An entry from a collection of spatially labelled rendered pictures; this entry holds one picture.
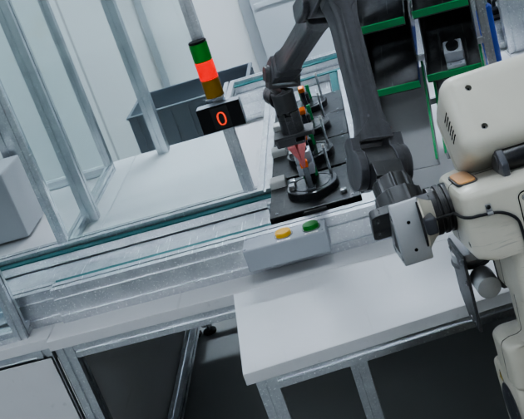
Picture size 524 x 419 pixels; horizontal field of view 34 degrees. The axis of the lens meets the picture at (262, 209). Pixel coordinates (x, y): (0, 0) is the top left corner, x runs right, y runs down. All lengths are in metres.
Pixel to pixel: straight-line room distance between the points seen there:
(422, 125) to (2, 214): 1.50
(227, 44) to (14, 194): 3.01
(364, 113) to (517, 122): 0.30
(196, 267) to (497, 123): 1.02
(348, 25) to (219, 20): 4.12
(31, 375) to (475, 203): 1.39
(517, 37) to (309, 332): 1.80
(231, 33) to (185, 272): 3.70
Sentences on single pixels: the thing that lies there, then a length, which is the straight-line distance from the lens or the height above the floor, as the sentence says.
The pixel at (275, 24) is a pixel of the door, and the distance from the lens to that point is 5.73.
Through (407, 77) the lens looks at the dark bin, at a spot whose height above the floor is 1.21.
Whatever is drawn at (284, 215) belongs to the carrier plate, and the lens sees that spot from 2.19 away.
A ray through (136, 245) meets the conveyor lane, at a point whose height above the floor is 0.92.
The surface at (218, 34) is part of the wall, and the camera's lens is 5.77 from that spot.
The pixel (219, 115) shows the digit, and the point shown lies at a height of 1.21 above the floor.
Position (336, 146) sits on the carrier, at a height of 0.97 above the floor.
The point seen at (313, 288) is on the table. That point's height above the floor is 0.86.
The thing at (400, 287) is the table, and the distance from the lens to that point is 1.94.
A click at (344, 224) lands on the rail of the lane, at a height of 0.93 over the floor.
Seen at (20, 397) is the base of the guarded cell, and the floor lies 0.71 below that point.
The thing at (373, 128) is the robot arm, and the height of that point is 1.31.
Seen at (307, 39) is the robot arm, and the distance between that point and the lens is 1.87.
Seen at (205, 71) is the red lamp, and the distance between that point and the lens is 2.30.
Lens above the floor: 1.82
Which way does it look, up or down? 22 degrees down
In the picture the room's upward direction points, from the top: 19 degrees counter-clockwise
